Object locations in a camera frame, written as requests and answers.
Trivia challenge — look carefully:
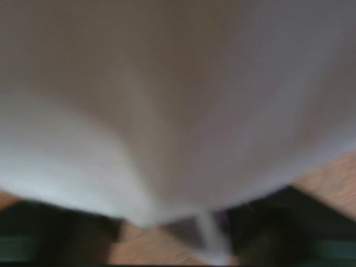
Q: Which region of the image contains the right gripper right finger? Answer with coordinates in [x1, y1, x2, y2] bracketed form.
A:
[227, 186, 355, 264]

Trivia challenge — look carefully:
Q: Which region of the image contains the pink pillowcase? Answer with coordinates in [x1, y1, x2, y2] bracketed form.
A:
[1, 1, 355, 265]

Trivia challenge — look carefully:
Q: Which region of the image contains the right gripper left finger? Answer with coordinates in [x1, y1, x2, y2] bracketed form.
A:
[1, 201, 123, 264]

